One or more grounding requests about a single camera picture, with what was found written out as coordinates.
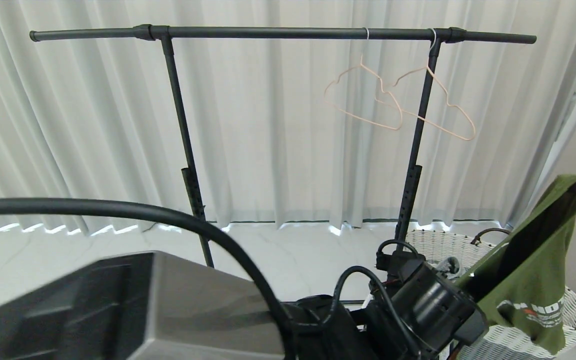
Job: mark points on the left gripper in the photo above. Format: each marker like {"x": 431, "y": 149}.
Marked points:
{"x": 438, "y": 305}

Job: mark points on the green printed shirt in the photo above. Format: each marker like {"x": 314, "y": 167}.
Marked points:
{"x": 533, "y": 280}

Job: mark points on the pink clothes hanger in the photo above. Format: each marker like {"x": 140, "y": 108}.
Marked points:
{"x": 438, "y": 127}
{"x": 368, "y": 118}

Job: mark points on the black clothes rack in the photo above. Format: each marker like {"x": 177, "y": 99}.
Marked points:
{"x": 268, "y": 33}

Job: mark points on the pale grey garment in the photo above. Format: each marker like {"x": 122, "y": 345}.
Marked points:
{"x": 450, "y": 265}

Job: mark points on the white curtain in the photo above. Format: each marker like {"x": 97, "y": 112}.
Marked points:
{"x": 268, "y": 125}

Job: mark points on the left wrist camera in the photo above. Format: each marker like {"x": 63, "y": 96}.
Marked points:
{"x": 408, "y": 267}

